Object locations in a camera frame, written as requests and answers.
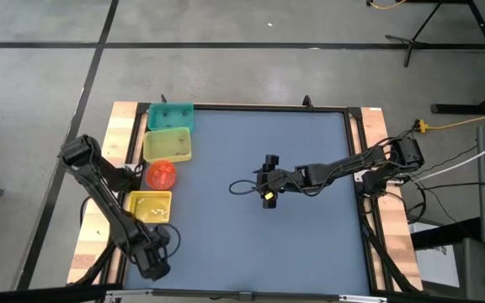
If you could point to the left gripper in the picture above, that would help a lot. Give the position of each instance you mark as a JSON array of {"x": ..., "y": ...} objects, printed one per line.
[{"x": 154, "y": 263}]

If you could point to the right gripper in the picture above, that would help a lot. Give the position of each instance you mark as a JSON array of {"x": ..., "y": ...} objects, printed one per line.
[{"x": 278, "y": 181}]

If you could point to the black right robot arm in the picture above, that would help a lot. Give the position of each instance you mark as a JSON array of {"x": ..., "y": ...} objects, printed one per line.
[{"x": 352, "y": 164}]

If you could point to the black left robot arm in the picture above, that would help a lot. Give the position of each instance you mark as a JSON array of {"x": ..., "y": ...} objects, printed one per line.
[{"x": 99, "y": 193}]

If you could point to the yellow slotted plastic basket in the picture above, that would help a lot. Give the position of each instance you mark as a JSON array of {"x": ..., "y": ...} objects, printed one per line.
[{"x": 141, "y": 216}]

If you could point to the light wooden side board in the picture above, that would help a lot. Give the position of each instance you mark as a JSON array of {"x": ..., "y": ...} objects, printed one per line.
[
  {"x": 86, "y": 235},
  {"x": 404, "y": 248}
]

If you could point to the orange translucent round bowl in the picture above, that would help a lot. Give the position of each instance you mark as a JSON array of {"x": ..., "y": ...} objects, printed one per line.
[{"x": 160, "y": 177}]

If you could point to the yellow-green plastic bin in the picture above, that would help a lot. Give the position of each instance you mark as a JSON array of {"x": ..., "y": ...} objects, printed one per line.
[{"x": 162, "y": 145}]

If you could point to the teal plastic bin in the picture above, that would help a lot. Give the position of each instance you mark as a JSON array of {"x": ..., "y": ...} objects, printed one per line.
[{"x": 168, "y": 120}]

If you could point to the black tripod stand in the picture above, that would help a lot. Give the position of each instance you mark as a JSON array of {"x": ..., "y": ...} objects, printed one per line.
[{"x": 412, "y": 41}]

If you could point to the black desk stand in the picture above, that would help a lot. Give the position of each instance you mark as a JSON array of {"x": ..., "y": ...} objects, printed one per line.
[{"x": 470, "y": 108}]

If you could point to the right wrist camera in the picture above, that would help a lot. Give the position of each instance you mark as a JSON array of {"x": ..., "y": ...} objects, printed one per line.
[{"x": 269, "y": 203}]

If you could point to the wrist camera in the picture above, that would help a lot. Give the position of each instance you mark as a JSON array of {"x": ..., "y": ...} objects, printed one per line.
[
  {"x": 161, "y": 236},
  {"x": 269, "y": 203}
]

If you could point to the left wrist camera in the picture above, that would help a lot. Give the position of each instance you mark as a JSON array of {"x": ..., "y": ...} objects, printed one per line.
[{"x": 161, "y": 236}]

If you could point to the silver bracket plate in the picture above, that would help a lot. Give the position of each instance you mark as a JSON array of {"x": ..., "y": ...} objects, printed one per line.
[
  {"x": 357, "y": 177},
  {"x": 129, "y": 167}
]

